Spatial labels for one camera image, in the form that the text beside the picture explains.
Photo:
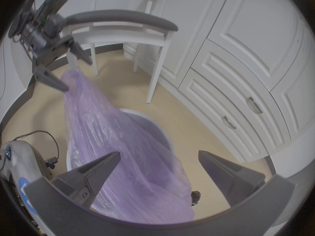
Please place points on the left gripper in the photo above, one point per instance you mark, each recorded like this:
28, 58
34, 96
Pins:
53, 50

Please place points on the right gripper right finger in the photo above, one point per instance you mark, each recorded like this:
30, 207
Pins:
226, 178

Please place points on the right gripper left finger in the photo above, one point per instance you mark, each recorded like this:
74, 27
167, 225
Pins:
96, 176

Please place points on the black plastic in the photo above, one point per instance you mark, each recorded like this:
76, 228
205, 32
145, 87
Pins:
196, 195

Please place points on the purple plastic bag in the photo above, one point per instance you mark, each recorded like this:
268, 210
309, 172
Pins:
128, 156

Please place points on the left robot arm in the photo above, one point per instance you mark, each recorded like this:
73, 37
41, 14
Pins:
49, 6

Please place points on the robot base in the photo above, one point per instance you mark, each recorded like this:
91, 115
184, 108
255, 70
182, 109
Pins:
22, 156

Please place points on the white trash bin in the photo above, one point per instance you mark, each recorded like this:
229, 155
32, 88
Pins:
150, 126

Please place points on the white chair dark grey seat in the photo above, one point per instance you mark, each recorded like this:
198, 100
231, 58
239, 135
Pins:
123, 18

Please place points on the white wardrobe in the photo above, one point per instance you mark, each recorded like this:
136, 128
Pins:
233, 58

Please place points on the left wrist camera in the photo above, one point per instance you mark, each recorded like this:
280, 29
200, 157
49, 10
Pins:
54, 24

